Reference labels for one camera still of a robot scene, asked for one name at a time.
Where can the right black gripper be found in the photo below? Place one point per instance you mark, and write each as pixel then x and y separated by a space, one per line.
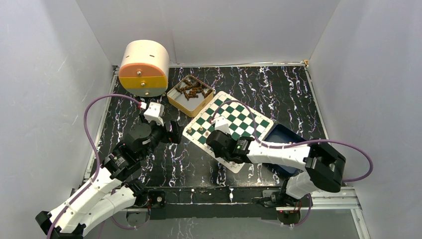
pixel 218 155

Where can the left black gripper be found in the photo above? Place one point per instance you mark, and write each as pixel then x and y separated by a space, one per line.
pixel 175 137

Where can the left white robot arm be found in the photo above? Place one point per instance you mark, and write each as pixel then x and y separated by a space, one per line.
pixel 109 189

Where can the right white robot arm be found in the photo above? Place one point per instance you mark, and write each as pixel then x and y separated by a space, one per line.
pixel 321 166

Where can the green white chess board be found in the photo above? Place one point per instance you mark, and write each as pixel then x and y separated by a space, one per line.
pixel 240 124

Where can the pile of dark chess pieces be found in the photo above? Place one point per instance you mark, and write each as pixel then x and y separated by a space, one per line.
pixel 193 89

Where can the tan square tin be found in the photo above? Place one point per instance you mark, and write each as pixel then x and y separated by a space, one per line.
pixel 190 107

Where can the dark blue tray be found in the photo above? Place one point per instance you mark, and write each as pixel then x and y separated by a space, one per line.
pixel 282 134

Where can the cream round drawer box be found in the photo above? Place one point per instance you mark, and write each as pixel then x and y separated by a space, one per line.
pixel 144 69

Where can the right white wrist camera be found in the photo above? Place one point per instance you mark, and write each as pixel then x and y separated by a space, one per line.
pixel 221 124

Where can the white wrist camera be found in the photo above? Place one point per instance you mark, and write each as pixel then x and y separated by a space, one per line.
pixel 221 124
pixel 154 113

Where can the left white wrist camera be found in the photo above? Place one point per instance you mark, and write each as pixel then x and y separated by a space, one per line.
pixel 154 113

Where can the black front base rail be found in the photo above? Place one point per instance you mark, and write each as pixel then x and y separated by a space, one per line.
pixel 214 202

